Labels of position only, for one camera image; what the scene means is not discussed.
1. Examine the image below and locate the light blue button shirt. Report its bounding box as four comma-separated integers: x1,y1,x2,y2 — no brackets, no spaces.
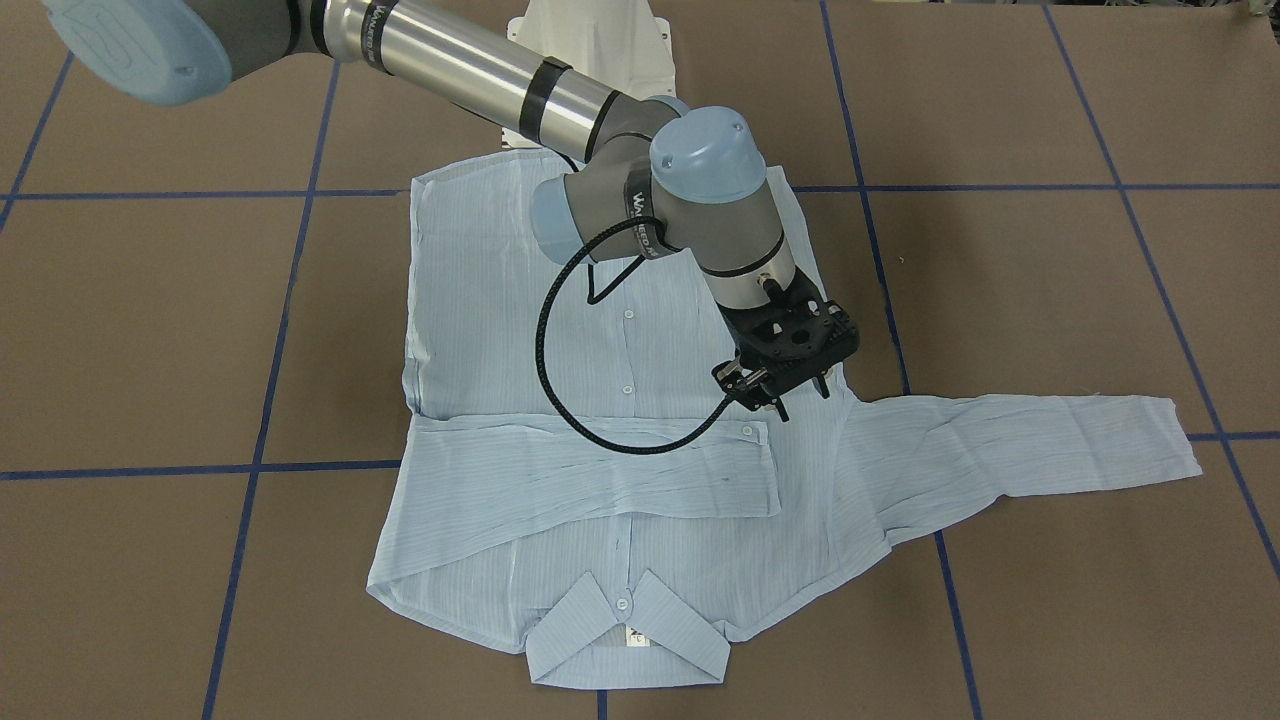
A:
367,151,1201,691

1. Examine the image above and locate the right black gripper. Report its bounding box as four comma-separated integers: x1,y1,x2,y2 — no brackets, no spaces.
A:
727,299,860,423

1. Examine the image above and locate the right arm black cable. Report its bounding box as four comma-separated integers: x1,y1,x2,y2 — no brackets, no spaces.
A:
536,218,736,456

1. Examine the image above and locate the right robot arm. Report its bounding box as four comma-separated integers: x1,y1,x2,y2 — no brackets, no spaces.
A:
45,1,859,413

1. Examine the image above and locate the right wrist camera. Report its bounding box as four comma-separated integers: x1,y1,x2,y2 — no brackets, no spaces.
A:
710,359,778,413

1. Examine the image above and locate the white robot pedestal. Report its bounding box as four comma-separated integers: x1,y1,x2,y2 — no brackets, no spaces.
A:
506,1,689,115

